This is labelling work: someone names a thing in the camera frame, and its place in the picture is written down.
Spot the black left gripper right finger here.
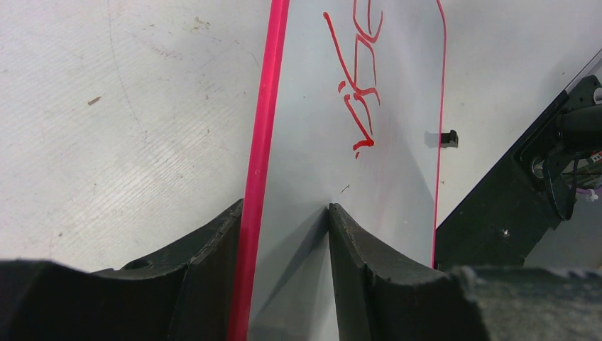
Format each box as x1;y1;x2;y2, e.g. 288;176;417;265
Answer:
328;204;601;340

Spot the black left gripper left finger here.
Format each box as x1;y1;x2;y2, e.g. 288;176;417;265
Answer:
1;201;243;340

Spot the pink-framed whiteboard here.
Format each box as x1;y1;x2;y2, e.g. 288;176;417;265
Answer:
227;1;447;340

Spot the black whiteboard clip right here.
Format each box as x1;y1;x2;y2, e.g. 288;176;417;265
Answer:
440;130;459;148

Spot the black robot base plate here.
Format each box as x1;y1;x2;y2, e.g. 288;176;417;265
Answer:
434;75;601;270

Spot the aluminium table edge frame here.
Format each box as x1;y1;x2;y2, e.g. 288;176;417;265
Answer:
564;50;602;92

